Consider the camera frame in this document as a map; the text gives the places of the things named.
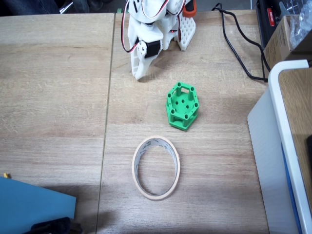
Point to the orange black table clamp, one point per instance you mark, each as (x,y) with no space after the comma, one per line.
(189,12)

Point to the black electronic device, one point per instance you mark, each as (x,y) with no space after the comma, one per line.
(264,24)

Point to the person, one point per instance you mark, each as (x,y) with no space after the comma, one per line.
(24,6)

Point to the small black box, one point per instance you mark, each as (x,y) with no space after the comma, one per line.
(309,146)

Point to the brown cardboard box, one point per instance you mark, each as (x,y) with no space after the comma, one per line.
(278,44)

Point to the black office chair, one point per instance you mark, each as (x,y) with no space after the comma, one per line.
(83,5)

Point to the beige tape roll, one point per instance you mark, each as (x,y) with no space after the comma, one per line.
(156,141)

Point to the white ribbed container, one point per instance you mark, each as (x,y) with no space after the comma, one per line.
(268,170)

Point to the clear plastic bag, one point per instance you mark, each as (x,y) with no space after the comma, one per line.
(299,29)

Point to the green hexagonal printed component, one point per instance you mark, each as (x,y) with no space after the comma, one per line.
(179,123)

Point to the blue sheet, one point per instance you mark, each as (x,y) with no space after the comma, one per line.
(29,207)

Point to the small yellow piece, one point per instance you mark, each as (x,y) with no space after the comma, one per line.
(6,175)

